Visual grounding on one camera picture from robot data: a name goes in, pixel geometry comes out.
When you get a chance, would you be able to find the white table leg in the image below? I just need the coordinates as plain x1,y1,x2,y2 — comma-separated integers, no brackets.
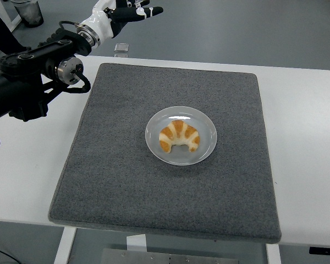
53,227,77,264
265,243,282,264

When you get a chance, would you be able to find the light grey round plate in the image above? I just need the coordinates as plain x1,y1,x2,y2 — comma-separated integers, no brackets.
145,106,218,166

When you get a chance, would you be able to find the thin black floor cable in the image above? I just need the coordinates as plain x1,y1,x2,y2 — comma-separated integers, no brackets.
0,245,23,264

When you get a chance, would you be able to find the grey felt mat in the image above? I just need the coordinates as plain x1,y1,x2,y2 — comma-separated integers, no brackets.
48,62,282,245

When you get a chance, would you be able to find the grey mesh waste bin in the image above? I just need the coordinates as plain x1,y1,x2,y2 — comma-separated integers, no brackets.
10,0,44,28

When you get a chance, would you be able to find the golden croissant bread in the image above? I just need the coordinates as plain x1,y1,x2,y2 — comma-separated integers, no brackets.
158,119,201,154

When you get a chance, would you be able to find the white under-table bracket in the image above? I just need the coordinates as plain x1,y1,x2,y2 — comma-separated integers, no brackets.
126,234,147,252

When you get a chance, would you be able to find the black table control panel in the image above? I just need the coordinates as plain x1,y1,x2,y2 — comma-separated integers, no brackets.
309,246,330,255

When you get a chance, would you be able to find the person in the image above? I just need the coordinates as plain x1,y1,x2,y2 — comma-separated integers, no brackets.
0,4,31,56

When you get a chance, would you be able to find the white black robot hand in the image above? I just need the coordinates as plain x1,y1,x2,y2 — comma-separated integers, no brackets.
81,0,164,42

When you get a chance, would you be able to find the white desk leg frame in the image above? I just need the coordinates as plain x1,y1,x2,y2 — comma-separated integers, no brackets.
0,0,22,31

